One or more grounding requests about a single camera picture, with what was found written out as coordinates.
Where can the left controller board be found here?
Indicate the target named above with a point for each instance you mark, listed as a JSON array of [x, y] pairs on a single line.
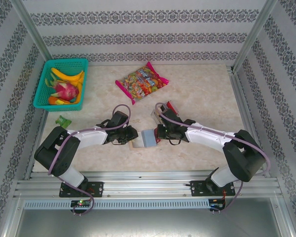
[[81, 203]]

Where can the controller board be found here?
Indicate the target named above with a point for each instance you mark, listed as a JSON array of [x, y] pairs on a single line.
[[217, 203], [81, 203]]

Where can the beige card holder wallet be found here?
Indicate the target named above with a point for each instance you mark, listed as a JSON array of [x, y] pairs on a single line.
[[135, 145]]

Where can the teal plastic basket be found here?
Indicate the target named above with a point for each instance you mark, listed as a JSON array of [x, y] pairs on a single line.
[[64, 64]]

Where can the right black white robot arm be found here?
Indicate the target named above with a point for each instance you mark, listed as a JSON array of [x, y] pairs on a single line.
[[207, 134]]

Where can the left black mount plate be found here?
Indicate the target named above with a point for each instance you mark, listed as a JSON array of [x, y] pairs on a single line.
[[97, 188]]

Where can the colourful candy bag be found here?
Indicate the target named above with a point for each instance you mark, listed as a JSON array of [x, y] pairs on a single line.
[[140, 82]]

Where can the curved yellow toy banana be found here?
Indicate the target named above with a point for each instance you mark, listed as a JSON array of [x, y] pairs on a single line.
[[81, 89]]

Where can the red card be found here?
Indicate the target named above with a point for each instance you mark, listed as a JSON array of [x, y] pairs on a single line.
[[172, 107]]

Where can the right aluminium side rail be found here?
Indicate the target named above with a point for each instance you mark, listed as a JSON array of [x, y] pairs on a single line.
[[240, 98]]

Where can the pink toy dragon fruit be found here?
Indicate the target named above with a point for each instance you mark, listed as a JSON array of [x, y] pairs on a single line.
[[65, 91]]

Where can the black mount plate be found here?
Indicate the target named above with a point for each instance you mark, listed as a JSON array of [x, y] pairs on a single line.
[[197, 188], [97, 188]]

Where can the aluminium side rail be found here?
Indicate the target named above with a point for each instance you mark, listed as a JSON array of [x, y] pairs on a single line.
[[42, 121], [240, 98]]

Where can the clear acrylic card box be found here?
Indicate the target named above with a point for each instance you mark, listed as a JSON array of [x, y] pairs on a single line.
[[153, 114]]

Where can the left aluminium side rail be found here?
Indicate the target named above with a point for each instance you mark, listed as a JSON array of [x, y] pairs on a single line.
[[42, 121]]

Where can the orange toy fruit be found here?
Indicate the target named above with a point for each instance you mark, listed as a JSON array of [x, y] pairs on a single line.
[[53, 100]]

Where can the long yellow toy banana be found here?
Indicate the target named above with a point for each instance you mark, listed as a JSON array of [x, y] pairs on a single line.
[[64, 76]]

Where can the left aluminium frame post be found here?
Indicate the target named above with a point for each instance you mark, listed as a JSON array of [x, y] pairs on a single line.
[[30, 27]]

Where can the right controller board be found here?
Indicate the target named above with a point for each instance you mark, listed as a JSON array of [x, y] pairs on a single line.
[[217, 203]]

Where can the grey blue card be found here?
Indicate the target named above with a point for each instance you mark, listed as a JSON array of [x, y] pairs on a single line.
[[149, 139]]

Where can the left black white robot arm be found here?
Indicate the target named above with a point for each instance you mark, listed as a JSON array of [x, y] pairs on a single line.
[[88, 138]]

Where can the beige card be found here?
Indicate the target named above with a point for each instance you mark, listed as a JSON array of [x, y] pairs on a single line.
[[158, 119]]

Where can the right black mount plate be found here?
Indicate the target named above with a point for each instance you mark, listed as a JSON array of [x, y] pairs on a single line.
[[197, 188]]

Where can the aluminium frame post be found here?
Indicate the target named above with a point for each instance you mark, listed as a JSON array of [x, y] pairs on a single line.
[[252, 34], [30, 27]]

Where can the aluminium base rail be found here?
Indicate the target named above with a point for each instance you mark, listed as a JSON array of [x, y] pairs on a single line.
[[143, 185]]

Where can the green plastic toy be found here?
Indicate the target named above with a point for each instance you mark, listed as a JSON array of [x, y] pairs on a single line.
[[62, 121]]

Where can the right aluminium frame post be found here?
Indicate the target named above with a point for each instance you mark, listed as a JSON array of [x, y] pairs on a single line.
[[252, 34]]

